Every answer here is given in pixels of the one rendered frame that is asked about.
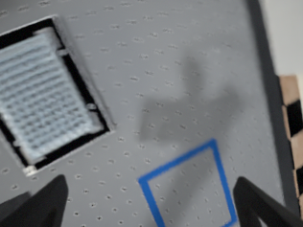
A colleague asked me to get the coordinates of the light grey base plate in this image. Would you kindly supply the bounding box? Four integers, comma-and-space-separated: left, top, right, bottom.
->
0, 0, 285, 227

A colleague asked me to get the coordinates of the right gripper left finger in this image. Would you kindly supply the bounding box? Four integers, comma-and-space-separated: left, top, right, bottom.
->
0, 174, 69, 227

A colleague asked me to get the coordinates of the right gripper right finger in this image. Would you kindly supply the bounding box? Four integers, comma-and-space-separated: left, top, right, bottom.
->
232, 176, 303, 227

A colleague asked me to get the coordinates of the clear well plate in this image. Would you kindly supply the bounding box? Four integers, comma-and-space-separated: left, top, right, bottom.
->
0, 34, 94, 161

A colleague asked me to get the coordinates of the blue tape rectangle outline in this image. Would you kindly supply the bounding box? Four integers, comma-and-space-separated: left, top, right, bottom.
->
136, 136, 237, 227

